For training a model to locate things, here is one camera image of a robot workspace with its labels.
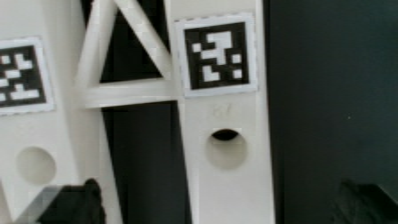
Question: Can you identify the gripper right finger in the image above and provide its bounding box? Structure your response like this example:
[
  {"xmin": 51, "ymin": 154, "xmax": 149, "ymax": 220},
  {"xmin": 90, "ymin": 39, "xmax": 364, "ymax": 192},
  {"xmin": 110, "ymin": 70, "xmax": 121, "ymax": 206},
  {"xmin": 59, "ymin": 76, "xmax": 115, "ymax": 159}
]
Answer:
[{"xmin": 330, "ymin": 180, "xmax": 398, "ymax": 224}]

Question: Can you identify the white chair back frame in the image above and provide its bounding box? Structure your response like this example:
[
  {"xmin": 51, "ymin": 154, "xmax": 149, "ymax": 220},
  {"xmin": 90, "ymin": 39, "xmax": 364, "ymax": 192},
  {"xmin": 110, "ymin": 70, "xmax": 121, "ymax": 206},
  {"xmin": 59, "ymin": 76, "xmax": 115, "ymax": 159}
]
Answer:
[{"xmin": 0, "ymin": 0, "xmax": 275, "ymax": 224}]

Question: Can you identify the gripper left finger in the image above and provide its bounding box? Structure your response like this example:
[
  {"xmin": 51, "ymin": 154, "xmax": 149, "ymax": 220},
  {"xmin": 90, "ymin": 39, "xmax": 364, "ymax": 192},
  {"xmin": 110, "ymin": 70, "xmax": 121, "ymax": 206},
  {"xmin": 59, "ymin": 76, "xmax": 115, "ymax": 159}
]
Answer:
[{"xmin": 14, "ymin": 179, "xmax": 106, "ymax": 224}]

